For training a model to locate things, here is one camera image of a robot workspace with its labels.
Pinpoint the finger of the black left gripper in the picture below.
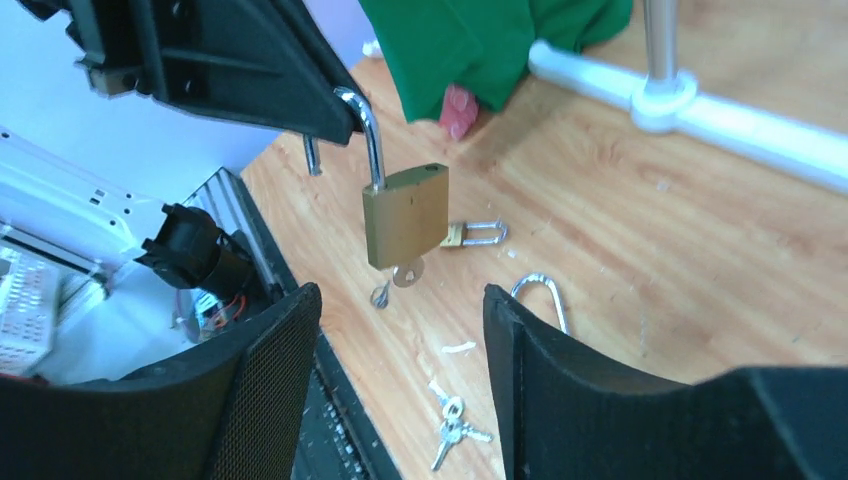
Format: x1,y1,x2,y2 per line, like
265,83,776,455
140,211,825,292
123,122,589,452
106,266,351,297
20,0,362,145

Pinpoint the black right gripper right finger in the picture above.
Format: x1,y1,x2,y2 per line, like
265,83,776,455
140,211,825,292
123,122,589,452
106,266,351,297
483,284,847,479

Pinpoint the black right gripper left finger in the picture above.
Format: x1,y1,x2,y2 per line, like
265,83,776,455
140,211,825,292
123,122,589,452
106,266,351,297
1,283,322,479

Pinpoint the small brass padlock with key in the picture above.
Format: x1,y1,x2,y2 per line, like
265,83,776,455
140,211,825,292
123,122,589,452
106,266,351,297
440,220,508,248

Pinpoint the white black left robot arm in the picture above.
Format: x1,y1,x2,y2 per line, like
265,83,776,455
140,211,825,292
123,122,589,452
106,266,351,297
1,1,376,300

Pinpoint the silver key bunch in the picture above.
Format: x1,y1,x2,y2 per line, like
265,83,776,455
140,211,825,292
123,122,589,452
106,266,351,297
428,380,494,471

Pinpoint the pink patterned garment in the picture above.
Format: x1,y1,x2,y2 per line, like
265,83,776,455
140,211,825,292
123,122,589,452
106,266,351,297
438,85,479,141

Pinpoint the green garment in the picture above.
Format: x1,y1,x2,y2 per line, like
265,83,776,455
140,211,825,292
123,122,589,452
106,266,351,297
360,0,633,123

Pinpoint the white perforated plastic basket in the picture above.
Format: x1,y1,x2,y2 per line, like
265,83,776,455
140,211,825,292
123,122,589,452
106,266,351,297
1,247,60,376

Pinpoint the white metal clothes rack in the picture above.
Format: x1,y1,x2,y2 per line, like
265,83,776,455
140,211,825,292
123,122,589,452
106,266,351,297
528,1,847,193

